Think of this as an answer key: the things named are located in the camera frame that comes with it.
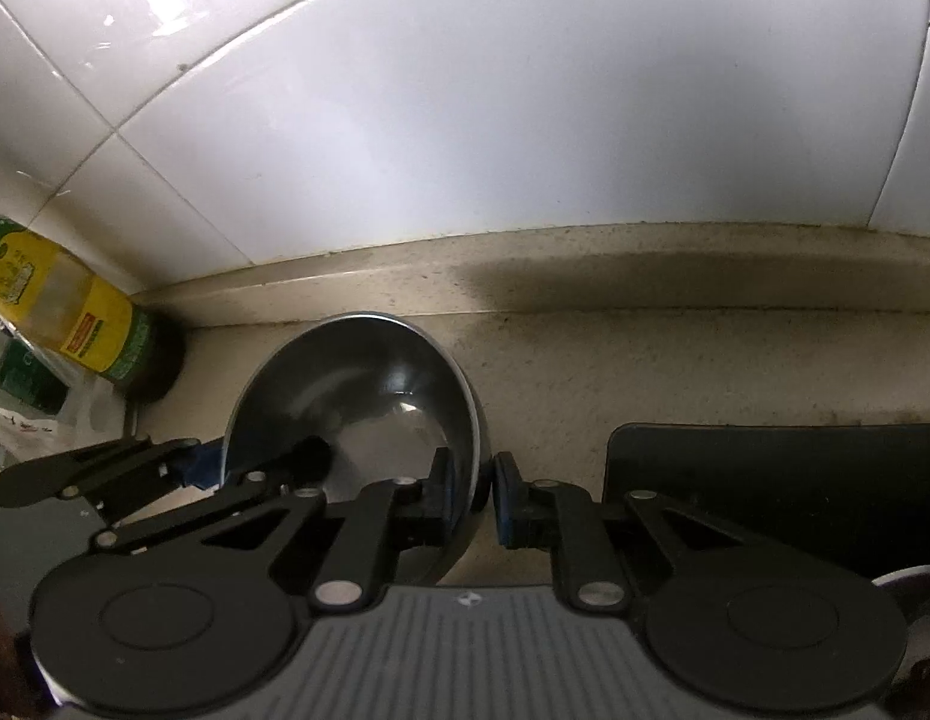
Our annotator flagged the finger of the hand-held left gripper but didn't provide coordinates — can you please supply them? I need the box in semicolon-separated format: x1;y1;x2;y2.
0;433;227;527
94;439;332;552

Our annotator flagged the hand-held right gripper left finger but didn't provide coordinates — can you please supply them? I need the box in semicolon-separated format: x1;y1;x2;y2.
135;448;455;612

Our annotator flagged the stainless steel bowl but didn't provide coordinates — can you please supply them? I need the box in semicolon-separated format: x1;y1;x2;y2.
221;313;487;587

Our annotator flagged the clear plastic bag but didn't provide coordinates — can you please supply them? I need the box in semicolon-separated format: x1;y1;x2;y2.
0;382;132;466

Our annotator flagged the black gas stove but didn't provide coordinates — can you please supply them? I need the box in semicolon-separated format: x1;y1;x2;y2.
604;422;930;593

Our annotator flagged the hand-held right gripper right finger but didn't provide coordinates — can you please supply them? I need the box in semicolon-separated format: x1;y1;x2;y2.
493;452;811;612

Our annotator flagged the green yellow-labelled bottle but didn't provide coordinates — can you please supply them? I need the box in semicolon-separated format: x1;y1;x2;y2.
0;206;187;400

